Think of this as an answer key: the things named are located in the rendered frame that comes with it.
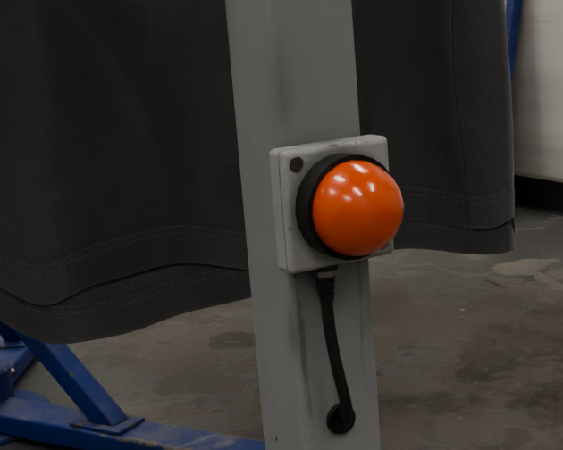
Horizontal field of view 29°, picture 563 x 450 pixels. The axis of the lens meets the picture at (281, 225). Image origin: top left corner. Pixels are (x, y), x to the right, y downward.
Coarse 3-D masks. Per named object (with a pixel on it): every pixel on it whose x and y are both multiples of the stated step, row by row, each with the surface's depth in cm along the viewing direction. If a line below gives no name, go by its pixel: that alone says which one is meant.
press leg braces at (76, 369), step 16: (16, 336) 235; (32, 352) 190; (48, 352) 188; (64, 352) 189; (48, 368) 189; (64, 368) 187; (80, 368) 188; (64, 384) 187; (80, 384) 186; (96, 384) 187; (80, 400) 186; (96, 400) 185; (112, 400) 187; (96, 416) 185; (112, 416) 184; (128, 416) 187; (112, 432) 181
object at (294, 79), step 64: (256, 0) 43; (320, 0) 43; (256, 64) 44; (320, 64) 44; (256, 128) 45; (320, 128) 44; (256, 192) 46; (256, 256) 47; (320, 256) 44; (256, 320) 48; (320, 320) 45; (320, 384) 46; (320, 448) 46
